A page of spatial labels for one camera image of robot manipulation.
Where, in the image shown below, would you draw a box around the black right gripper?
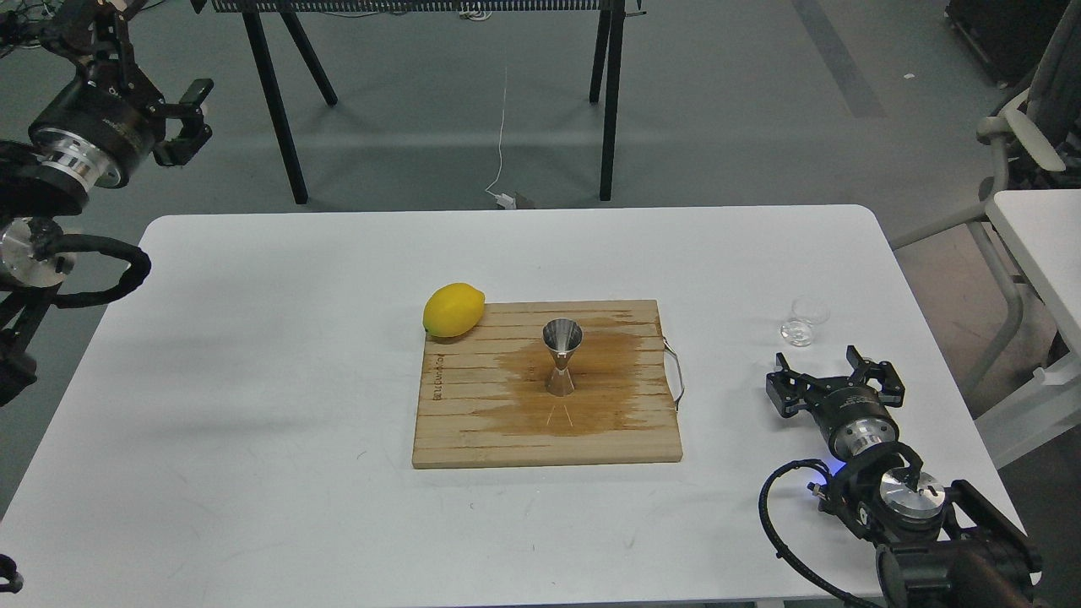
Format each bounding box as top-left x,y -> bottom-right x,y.
765,344 -> 906,461

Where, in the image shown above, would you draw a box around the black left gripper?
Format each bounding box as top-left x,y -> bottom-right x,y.
30,1 -> 214,188

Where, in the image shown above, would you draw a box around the small clear glass cup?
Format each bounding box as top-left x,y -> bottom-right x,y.
779,296 -> 831,347

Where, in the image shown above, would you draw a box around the steel double jigger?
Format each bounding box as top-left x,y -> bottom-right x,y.
543,317 -> 584,397

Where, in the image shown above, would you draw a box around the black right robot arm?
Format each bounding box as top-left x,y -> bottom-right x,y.
758,346 -> 1042,607

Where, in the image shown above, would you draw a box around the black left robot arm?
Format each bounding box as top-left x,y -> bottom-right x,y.
1,1 -> 213,404

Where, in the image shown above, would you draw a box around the white side table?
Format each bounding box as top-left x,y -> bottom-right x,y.
975,189 -> 1080,470

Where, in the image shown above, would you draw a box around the wooden cutting board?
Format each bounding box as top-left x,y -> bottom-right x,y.
412,300 -> 683,470

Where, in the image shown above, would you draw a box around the yellow lemon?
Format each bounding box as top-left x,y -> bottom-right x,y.
422,282 -> 486,338

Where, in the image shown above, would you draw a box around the black equipment case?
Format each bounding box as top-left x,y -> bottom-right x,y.
943,1 -> 1069,88

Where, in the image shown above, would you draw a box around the cables on floor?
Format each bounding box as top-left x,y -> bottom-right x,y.
0,0 -> 166,60

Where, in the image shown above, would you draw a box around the black metal table frame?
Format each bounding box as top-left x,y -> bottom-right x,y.
193,1 -> 646,204

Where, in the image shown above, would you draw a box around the white cable with plug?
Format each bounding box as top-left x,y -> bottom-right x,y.
484,63 -> 535,210

